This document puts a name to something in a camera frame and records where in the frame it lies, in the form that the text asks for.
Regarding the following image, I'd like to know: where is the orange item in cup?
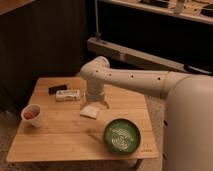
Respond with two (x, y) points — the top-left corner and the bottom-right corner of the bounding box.
(24, 111), (37, 119)

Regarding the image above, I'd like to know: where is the white paper cup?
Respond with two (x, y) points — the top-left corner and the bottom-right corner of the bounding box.
(21, 104), (44, 128)

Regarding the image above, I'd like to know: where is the white rectangular packet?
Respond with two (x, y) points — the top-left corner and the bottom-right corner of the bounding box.
(55, 90), (81, 101)

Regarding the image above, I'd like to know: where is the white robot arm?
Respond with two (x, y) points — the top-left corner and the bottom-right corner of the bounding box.
(80, 56), (213, 171)

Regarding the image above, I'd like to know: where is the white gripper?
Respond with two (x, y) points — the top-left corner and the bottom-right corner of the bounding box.
(80, 81), (110, 109)

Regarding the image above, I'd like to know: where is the green ceramic bowl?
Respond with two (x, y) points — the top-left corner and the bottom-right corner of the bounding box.
(103, 118), (141, 155)

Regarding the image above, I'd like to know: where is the black rectangular block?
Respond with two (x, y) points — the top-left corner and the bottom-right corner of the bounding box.
(48, 84), (67, 95)

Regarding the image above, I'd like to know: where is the white sponge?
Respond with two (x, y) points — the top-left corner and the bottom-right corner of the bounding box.
(80, 106), (100, 119)

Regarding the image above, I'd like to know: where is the wooden folding table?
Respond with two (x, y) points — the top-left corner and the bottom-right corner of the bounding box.
(7, 77), (158, 162)

